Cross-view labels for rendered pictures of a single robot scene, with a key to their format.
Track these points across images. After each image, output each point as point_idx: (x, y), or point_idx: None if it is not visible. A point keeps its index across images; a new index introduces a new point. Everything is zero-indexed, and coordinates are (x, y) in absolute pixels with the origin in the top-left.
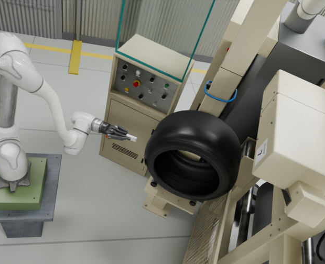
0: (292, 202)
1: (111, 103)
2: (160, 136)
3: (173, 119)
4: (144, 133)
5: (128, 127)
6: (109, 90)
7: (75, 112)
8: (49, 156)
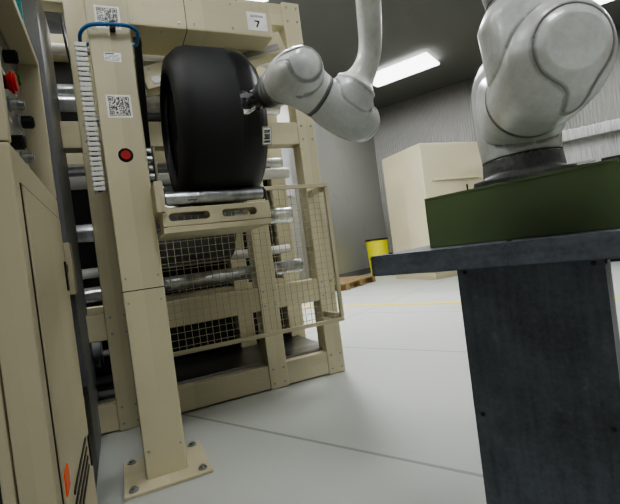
0: (278, 43)
1: (28, 215)
2: (249, 63)
3: (210, 51)
4: (66, 300)
5: (58, 315)
6: (9, 130)
7: (302, 45)
8: (415, 251)
